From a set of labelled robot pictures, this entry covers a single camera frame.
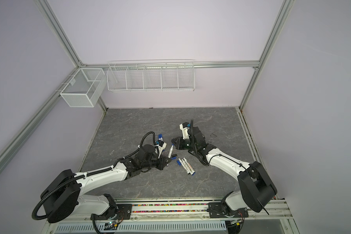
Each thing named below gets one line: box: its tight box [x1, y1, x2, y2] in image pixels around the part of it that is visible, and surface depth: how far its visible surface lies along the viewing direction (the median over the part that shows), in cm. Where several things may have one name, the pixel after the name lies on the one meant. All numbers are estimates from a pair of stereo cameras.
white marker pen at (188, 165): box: [182, 156, 196, 174], surface depth 91 cm
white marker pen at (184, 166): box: [177, 157, 191, 175], surface depth 91 cm
